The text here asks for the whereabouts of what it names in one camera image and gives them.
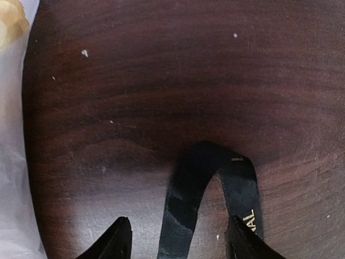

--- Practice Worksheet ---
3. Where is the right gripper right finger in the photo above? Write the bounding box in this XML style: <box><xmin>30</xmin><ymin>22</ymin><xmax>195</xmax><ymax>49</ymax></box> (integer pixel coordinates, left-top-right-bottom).
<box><xmin>226</xmin><ymin>216</ymin><xmax>285</xmax><ymax>259</ymax></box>

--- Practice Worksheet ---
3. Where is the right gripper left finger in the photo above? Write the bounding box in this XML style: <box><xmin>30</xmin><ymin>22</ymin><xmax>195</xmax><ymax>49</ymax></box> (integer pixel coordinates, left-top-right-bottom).
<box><xmin>77</xmin><ymin>216</ymin><xmax>133</xmax><ymax>259</ymax></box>

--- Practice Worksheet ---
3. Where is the black ribbon strap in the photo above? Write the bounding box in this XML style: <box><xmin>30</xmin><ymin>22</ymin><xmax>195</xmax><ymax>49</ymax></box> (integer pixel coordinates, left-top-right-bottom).
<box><xmin>156</xmin><ymin>140</ymin><xmax>265</xmax><ymax>259</ymax></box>

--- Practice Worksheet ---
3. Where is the translucent white wrapping paper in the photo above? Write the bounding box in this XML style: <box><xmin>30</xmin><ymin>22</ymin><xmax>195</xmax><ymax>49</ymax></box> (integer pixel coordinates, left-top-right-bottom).
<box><xmin>1</xmin><ymin>1</ymin><xmax>47</xmax><ymax>258</ymax></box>

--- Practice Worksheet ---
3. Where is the yellow blossom stem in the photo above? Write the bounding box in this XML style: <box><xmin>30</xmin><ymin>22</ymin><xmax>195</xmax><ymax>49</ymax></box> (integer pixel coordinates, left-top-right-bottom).
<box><xmin>1</xmin><ymin>1</ymin><xmax>30</xmax><ymax>52</ymax></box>

